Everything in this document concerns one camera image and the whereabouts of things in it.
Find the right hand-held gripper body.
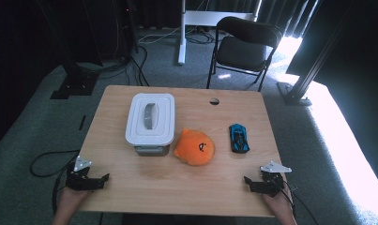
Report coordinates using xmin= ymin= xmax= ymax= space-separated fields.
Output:
xmin=257 ymin=160 xmax=293 ymax=198

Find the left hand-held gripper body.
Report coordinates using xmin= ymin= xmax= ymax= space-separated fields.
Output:
xmin=66 ymin=155 xmax=98 ymax=191

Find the blue toy car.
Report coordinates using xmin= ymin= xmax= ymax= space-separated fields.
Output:
xmin=228 ymin=123 xmax=250 ymax=154

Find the clear grey storage box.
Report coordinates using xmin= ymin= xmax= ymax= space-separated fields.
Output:
xmin=133 ymin=142 xmax=172 ymax=158

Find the white box lid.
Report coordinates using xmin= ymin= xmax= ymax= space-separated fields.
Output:
xmin=125 ymin=92 xmax=176 ymax=148

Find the orange plush toy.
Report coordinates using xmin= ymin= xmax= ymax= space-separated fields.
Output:
xmin=173 ymin=127 xmax=216 ymax=167

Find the person's left hand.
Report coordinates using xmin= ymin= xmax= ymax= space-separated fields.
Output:
xmin=58 ymin=187 xmax=91 ymax=214

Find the person's right hand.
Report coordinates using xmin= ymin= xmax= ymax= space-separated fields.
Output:
xmin=263 ymin=186 xmax=294 ymax=217

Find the black metal stand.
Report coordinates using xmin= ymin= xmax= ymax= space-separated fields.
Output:
xmin=36 ymin=0 xmax=100 ymax=100
xmin=276 ymin=8 xmax=356 ymax=107

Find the black folding chair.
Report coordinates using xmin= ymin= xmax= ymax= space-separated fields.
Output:
xmin=205 ymin=16 xmax=284 ymax=93

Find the dark curtain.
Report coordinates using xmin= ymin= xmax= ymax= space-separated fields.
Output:
xmin=257 ymin=0 xmax=323 ymax=39

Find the left hand-held gripper cable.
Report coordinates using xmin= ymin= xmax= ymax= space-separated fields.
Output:
xmin=52 ymin=162 xmax=77 ymax=217

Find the hand-held gripper cable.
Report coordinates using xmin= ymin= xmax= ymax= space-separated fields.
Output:
xmin=281 ymin=179 xmax=320 ymax=225
xmin=52 ymin=162 xmax=77 ymax=217

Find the right hand-held gripper cable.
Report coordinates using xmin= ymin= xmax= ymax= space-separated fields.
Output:
xmin=281 ymin=179 xmax=320 ymax=225

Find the black looped floor cable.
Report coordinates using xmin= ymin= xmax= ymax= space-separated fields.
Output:
xmin=29 ymin=149 xmax=82 ymax=178

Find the black floor cable bundle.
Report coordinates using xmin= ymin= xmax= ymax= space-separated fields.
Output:
xmin=77 ymin=45 xmax=151 ymax=87

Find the white floor cable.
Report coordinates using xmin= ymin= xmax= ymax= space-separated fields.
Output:
xmin=137 ymin=25 xmax=182 ymax=45

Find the white desk frame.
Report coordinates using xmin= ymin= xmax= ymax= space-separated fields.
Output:
xmin=177 ymin=0 xmax=264 ymax=66

